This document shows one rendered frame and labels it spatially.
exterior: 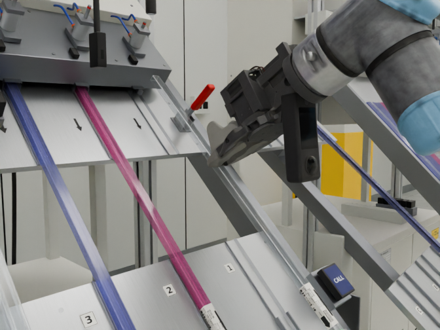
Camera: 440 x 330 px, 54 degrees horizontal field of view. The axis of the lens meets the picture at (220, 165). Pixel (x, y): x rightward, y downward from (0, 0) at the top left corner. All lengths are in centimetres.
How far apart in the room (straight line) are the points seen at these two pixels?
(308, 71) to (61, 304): 37
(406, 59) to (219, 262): 36
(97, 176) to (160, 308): 60
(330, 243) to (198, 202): 230
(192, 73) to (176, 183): 76
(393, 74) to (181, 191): 260
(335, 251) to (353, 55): 47
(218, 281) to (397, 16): 39
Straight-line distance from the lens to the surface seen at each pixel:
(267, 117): 56
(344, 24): 50
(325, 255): 89
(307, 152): 56
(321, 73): 52
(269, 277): 67
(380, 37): 49
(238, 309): 60
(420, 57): 48
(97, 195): 110
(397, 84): 47
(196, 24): 312
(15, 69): 71
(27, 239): 249
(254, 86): 58
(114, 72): 77
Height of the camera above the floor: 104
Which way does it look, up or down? 7 degrees down
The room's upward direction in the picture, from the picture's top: straight up
